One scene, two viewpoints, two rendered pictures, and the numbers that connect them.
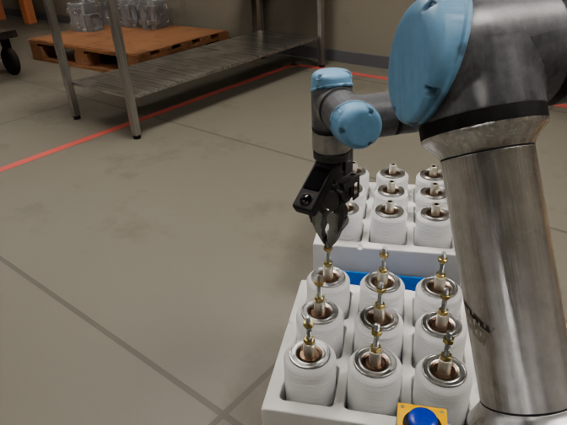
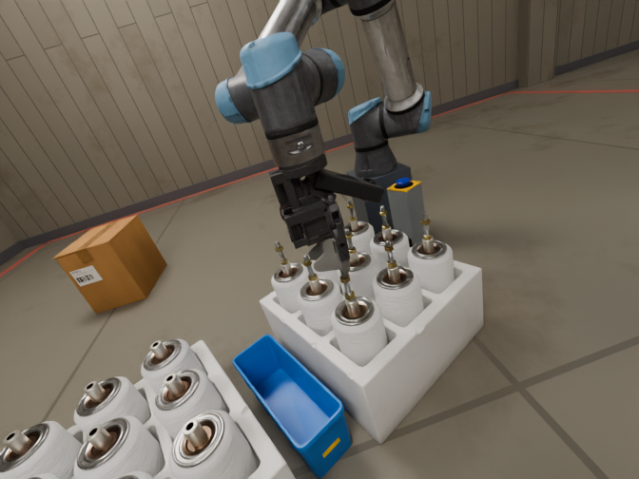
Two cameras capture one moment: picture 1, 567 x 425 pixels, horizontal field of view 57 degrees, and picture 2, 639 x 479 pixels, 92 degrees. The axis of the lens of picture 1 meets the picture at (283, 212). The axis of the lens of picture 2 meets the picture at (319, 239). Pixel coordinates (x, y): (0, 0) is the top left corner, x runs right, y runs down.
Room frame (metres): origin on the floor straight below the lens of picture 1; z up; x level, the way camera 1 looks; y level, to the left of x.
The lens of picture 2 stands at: (1.27, 0.22, 0.65)
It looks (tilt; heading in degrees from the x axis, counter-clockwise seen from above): 27 degrees down; 226
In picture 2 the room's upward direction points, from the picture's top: 17 degrees counter-clockwise
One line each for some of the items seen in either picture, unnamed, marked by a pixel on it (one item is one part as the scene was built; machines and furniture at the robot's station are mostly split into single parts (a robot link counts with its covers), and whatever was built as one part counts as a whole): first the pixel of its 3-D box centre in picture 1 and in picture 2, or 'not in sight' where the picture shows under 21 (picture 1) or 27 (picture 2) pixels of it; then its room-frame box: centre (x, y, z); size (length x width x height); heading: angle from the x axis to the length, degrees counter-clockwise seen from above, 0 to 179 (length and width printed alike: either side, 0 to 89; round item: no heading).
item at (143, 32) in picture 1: (126, 30); not in sight; (4.42, 1.18, 0.19); 1.38 x 1.00 x 0.39; 49
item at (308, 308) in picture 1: (319, 311); (395, 277); (0.82, -0.06, 0.25); 0.08 x 0.08 x 0.01
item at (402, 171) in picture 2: not in sight; (382, 206); (0.32, -0.37, 0.15); 0.18 x 0.18 x 0.30; 49
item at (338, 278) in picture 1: (327, 277); (354, 311); (0.94, -0.09, 0.25); 0.08 x 0.08 x 0.01
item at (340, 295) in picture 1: (328, 309); (363, 344); (0.94, -0.09, 0.16); 0.10 x 0.10 x 0.18
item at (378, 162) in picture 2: not in sight; (373, 156); (0.32, -0.37, 0.35); 0.15 x 0.15 x 0.10
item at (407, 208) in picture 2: not in sight; (410, 232); (0.49, -0.18, 0.16); 0.07 x 0.07 x 0.31; 76
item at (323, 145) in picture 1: (330, 140); (298, 147); (0.95, -0.10, 0.57); 0.08 x 0.08 x 0.05
